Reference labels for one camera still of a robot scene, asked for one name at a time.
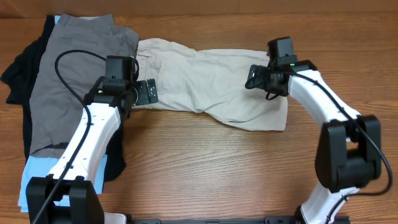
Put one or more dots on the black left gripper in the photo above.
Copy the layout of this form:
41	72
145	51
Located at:
143	98

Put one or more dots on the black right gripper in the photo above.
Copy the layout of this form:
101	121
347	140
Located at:
254	81

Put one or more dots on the black garment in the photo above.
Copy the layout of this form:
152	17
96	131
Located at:
21	75

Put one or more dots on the light blue garment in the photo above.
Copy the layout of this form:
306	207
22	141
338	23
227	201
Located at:
40	167

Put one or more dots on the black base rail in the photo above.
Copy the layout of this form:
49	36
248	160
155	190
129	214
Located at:
266	220

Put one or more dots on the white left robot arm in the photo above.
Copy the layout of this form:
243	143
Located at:
67	194

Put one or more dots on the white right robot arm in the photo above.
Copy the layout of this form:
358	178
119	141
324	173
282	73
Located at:
347	157

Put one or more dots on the beige khaki shorts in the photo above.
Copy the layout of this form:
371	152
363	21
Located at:
212	82

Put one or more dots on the grey shorts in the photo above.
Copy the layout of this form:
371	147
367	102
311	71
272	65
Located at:
72	61

